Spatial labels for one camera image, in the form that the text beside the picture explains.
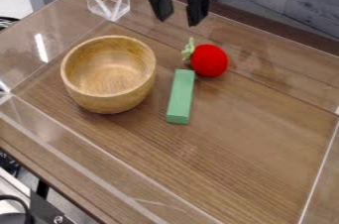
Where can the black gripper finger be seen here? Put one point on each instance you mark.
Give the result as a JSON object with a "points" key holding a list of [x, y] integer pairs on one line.
{"points": [[163, 9], [197, 11]]}

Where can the red knitted fruit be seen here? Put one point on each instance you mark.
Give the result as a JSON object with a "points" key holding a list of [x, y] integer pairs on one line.
{"points": [[207, 58]]}

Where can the wooden bowl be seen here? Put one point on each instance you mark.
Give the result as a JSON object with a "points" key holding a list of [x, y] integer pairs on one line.
{"points": [[108, 73]]}

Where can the green rectangular block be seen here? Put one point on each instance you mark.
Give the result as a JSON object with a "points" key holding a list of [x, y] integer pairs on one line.
{"points": [[182, 96]]}

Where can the clear acrylic corner bracket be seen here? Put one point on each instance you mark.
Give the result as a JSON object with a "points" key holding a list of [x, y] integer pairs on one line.
{"points": [[108, 9]]}

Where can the clear acrylic enclosure wall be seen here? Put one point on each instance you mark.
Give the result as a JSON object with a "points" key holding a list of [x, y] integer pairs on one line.
{"points": [[254, 161]]}

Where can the black clamp with cable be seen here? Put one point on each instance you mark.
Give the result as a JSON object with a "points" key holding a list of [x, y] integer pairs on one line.
{"points": [[38, 212]]}

